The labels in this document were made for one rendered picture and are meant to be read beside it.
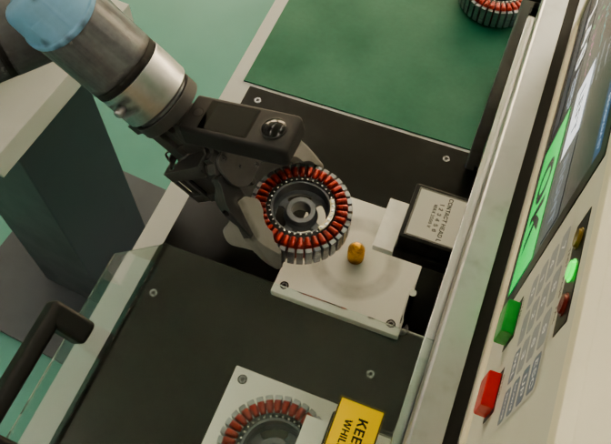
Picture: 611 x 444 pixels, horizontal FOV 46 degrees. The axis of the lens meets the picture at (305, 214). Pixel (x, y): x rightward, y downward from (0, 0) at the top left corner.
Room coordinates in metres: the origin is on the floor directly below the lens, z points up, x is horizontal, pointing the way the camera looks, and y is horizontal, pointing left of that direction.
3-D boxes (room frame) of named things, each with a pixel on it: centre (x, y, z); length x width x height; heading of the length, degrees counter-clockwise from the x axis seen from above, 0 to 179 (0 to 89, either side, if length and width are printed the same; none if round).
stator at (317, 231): (0.39, 0.01, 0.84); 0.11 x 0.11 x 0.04
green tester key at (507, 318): (0.13, -0.10, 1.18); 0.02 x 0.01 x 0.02; 159
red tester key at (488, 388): (0.10, -0.09, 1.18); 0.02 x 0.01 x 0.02; 159
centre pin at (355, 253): (0.37, -0.06, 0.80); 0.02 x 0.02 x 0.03
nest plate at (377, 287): (0.37, -0.06, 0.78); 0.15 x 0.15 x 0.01; 69
